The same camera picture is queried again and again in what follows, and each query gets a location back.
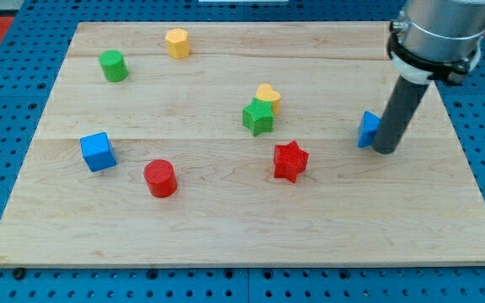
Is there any blue triangle block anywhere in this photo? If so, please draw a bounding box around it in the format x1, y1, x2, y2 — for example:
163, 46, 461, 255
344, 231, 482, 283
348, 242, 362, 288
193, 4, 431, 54
357, 111, 381, 148

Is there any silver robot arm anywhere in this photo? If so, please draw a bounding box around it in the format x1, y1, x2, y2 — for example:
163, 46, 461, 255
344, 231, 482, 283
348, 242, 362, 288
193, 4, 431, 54
387, 0, 485, 86

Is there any yellow heart block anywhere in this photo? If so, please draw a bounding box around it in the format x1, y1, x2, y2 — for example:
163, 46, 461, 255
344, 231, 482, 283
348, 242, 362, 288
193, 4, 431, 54
256, 83, 282, 115

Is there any green star block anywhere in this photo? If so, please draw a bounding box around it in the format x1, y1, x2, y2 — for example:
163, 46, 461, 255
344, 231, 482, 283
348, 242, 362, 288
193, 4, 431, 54
242, 98, 274, 136

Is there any red star block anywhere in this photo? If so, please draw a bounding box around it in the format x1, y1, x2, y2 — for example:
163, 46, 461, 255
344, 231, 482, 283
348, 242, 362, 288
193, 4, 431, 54
273, 141, 309, 183

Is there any light wooden board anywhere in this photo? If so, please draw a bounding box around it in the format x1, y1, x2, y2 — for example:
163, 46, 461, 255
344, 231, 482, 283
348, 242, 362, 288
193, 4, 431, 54
0, 22, 485, 268

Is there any red cylinder block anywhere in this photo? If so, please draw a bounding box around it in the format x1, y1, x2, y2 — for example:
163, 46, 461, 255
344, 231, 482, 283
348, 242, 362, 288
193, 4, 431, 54
143, 159, 178, 198

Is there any yellow hexagon block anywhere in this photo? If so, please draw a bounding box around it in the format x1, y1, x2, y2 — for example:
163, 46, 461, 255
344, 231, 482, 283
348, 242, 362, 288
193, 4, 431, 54
165, 28, 190, 60

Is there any blue cube block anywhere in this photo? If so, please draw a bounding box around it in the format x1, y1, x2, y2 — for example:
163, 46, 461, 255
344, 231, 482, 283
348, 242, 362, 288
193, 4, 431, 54
79, 132, 117, 172

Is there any green cylinder block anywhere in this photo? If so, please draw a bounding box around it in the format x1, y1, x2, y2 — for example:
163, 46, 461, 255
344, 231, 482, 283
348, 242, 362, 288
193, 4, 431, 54
99, 50, 128, 82

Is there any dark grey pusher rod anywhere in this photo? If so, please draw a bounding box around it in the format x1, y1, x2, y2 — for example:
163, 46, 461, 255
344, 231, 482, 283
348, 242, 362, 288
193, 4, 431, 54
371, 76, 429, 154

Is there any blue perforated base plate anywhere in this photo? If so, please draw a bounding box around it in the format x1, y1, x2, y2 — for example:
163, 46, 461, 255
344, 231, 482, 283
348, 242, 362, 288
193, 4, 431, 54
0, 0, 485, 302

